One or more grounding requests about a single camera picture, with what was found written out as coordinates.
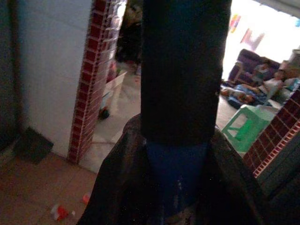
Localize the colourful wall decoration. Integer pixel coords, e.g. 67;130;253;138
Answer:
229;13;241;34

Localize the black dustpan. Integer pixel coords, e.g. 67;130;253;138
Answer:
13;126;54;165

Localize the small red litter piece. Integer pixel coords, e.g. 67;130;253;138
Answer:
81;192;92;205

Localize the red and white litter piece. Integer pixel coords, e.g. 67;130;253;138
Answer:
50;203;76;221

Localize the person lying in white shirt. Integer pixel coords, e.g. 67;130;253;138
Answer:
220;69;287;104

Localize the dark toy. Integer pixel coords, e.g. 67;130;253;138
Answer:
97;106;111;120

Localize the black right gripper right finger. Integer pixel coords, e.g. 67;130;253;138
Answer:
194;127;268;225

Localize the green plastic stool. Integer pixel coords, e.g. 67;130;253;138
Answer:
221;104;282;153

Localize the person sitting on sofa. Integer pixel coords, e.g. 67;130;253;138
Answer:
252;60;278;83

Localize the white small chair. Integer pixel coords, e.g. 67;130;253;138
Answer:
102;71;128;113

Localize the purple sofa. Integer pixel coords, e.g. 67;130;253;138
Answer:
228;48;282;85

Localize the pink wall decoration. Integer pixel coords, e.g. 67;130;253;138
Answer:
240;28;266;51

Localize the blue broom handle black grip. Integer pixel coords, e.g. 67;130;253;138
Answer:
140;0;232;225

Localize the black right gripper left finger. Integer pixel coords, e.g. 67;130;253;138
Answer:
77;114;165;225

